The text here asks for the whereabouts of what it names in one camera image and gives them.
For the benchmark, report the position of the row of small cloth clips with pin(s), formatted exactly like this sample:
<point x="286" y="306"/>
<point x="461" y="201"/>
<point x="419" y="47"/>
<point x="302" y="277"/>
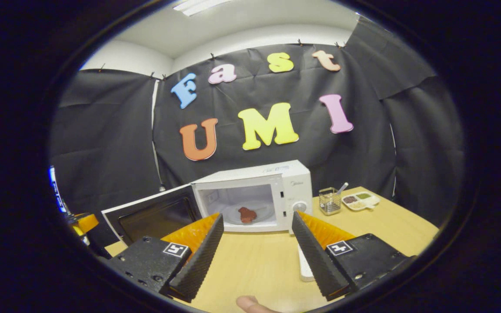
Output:
<point x="212" y="56"/>

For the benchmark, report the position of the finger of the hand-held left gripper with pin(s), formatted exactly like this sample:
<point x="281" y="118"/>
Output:
<point x="88" y="221"/>

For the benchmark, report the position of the white divided condiment dish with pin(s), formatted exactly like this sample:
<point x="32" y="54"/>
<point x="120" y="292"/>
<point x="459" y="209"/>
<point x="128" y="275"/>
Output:
<point x="361" y="202"/>

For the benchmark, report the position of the clear utensil holder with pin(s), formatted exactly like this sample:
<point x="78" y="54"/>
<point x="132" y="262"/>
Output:
<point x="329" y="204"/>

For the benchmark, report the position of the glass turntable plate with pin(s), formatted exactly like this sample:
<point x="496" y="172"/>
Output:
<point x="265" y="213"/>

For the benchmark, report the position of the small white rectangular plate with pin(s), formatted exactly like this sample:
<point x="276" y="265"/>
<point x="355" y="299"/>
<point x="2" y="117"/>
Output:
<point x="306" y="269"/>

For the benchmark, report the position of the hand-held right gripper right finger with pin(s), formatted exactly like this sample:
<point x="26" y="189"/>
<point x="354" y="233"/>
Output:
<point x="315" y="261"/>

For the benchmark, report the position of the ceiling light panel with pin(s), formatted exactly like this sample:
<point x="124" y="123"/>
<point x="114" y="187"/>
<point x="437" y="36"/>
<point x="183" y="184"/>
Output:
<point x="198" y="5"/>

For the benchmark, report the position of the black backdrop cloth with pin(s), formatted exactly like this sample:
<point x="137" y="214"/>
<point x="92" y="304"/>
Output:
<point x="111" y="130"/>

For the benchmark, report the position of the blue and white banner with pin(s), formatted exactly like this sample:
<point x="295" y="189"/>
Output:
<point x="53" y="182"/>

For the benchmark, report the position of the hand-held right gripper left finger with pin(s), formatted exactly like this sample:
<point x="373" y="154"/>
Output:
<point x="198" y="261"/>

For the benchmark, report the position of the white microwave oven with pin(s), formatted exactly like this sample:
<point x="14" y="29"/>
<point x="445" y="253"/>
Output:
<point x="294" y="182"/>

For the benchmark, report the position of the reddish brown meat piece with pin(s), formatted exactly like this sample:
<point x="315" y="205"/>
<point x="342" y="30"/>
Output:
<point x="247" y="215"/>

